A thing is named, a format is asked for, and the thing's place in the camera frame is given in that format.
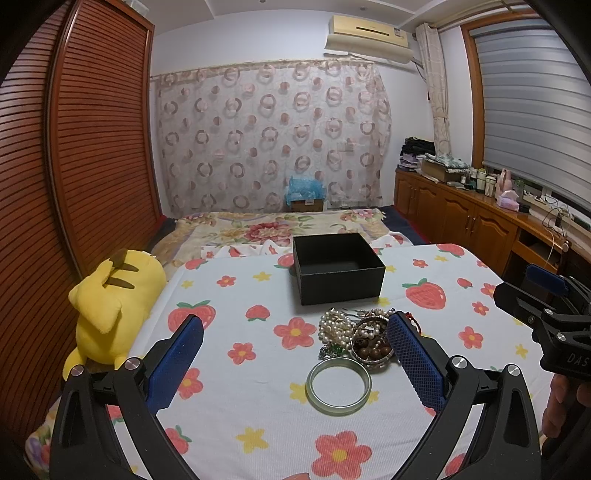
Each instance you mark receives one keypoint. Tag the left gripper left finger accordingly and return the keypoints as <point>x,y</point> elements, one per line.
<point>84,444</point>

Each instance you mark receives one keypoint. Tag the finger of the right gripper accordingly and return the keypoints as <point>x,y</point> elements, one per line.
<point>521,305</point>
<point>546,280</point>

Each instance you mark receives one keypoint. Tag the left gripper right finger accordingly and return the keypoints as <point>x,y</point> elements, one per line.
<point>505,443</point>

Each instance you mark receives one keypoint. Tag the green jade bangle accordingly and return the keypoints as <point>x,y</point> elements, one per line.
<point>338,387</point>

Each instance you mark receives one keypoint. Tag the black open jewelry box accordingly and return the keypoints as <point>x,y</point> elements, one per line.
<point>333,268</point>

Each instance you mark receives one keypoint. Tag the person's right hand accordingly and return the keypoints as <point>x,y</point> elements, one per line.
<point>562,396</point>

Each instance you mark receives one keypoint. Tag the wooden sideboard cabinet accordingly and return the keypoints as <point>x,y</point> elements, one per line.
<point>504,240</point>

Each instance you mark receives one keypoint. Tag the pink tissue box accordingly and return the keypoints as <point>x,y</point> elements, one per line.
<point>508,200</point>

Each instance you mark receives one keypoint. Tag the flat cardboard box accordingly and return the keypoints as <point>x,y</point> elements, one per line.
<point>440,172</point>

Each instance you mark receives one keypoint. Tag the yellow Pikachu plush toy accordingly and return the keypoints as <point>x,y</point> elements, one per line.
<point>112,303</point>

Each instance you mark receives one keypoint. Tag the stack of folded clothes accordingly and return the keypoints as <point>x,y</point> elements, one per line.
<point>413,151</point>

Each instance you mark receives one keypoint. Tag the grey window blind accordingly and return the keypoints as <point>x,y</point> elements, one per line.
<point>536,107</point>

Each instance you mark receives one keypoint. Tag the floral bed quilt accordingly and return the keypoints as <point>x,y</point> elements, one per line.
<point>203,236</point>

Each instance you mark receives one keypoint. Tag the cardboard box with blue tissue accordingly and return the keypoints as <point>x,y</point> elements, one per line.
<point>305,195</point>

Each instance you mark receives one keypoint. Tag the beige side curtain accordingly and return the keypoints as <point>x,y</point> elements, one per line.
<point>432,56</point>

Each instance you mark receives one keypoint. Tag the wooden louvered wardrobe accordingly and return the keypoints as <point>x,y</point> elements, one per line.
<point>77,184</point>

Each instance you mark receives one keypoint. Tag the circle pattern sheer curtain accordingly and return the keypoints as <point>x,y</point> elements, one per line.
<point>231,137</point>

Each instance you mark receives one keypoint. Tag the wall air conditioner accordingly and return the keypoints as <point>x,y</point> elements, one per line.
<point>364,37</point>

